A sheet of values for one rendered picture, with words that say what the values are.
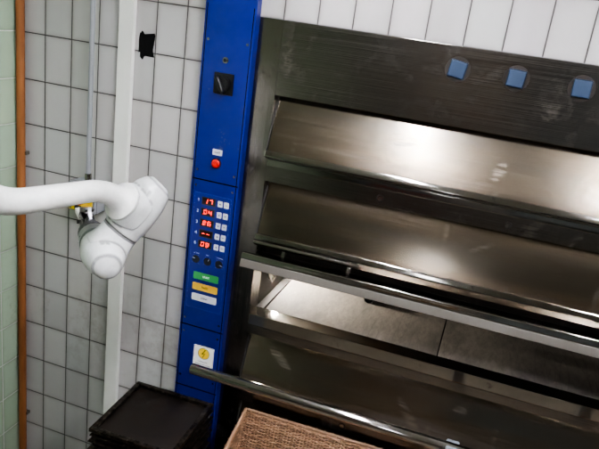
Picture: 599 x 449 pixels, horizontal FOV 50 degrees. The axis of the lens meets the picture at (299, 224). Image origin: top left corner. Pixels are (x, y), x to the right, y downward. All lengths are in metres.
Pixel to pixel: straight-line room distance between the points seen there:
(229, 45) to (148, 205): 0.54
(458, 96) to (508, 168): 0.24
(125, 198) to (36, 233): 0.85
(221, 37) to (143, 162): 0.49
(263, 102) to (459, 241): 0.70
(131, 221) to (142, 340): 0.77
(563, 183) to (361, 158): 0.54
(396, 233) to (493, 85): 0.49
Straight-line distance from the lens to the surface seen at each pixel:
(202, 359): 2.23
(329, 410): 1.72
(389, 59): 1.81
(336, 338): 2.05
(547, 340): 1.80
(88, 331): 2.48
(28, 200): 1.54
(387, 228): 1.89
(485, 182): 1.81
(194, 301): 2.15
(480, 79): 1.78
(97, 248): 1.69
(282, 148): 1.90
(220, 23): 1.93
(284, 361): 2.15
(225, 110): 1.94
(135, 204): 1.66
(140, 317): 2.33
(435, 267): 1.88
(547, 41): 1.78
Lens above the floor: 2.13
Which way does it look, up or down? 18 degrees down
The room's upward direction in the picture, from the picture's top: 8 degrees clockwise
